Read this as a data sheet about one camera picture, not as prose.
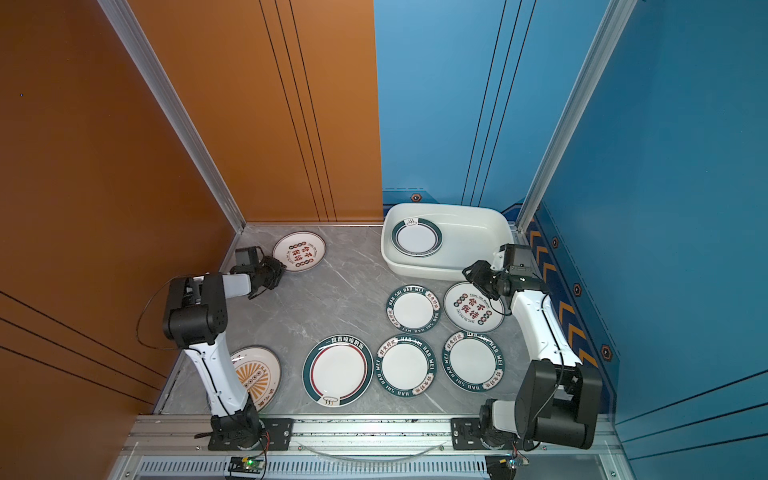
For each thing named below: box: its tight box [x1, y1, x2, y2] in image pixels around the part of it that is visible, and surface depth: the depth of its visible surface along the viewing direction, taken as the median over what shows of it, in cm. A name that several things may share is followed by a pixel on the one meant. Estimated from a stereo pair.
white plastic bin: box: [381, 203, 515, 281], surface depth 117 cm
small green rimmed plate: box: [391, 217, 443, 257], surface depth 115 cm
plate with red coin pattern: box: [272, 231, 327, 273], surface depth 114 cm
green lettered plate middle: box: [386, 284, 441, 334], surface depth 97 cm
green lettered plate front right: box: [442, 330, 505, 392], surface depth 87 cm
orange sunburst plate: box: [230, 345, 282, 412], surface depth 84 cm
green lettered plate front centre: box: [375, 334, 437, 398], surface depth 87 cm
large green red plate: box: [302, 334, 374, 408], surface depth 85 cm
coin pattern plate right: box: [443, 281, 505, 334], surface depth 96 cm
